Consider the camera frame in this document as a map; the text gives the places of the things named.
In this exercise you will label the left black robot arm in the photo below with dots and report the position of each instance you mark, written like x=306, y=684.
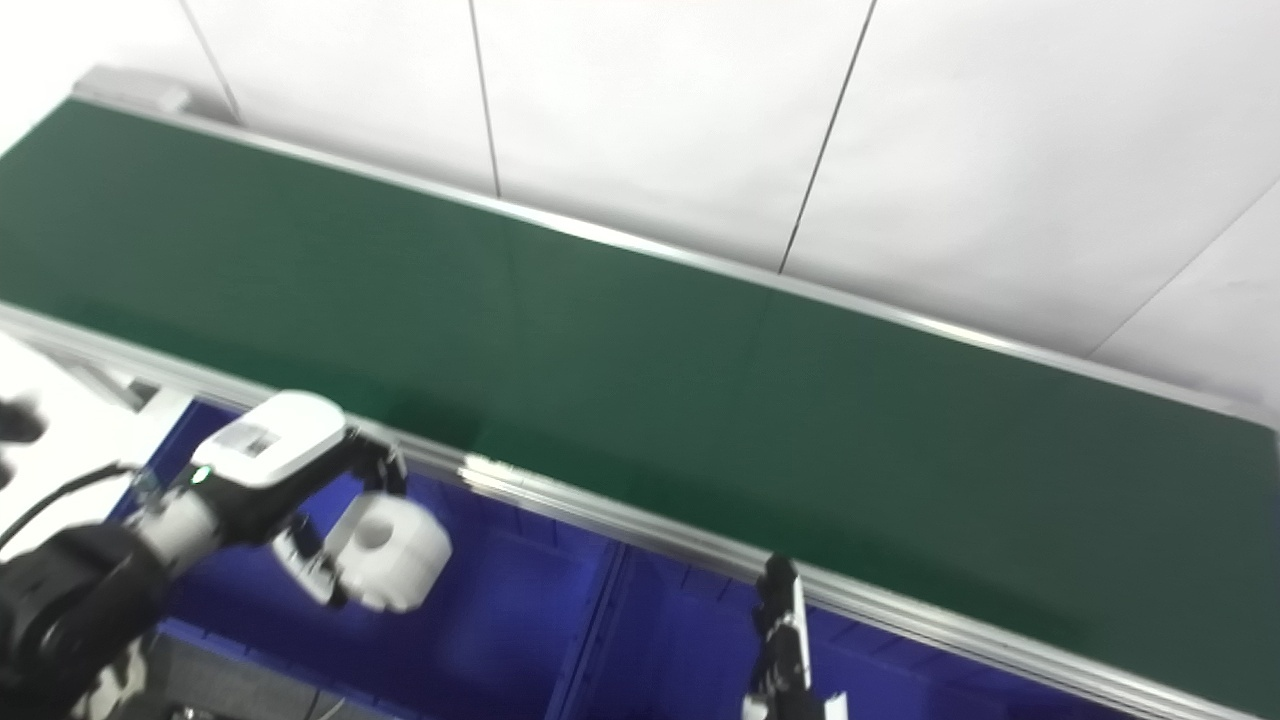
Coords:
x=70, y=610

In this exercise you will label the grey conveyor support leg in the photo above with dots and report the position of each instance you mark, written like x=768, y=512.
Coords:
x=115, y=385

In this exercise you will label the green conveyor belt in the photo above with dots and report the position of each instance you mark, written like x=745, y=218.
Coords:
x=650, y=370
x=600, y=505

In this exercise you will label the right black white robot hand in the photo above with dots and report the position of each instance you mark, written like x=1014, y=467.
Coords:
x=785, y=640

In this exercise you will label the white round plastic part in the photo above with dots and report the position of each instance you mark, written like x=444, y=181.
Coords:
x=395, y=550

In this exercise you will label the blue plastic bin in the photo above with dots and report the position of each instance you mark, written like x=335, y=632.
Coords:
x=500, y=630
x=690, y=650

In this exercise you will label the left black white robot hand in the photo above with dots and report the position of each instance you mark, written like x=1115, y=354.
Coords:
x=265, y=450

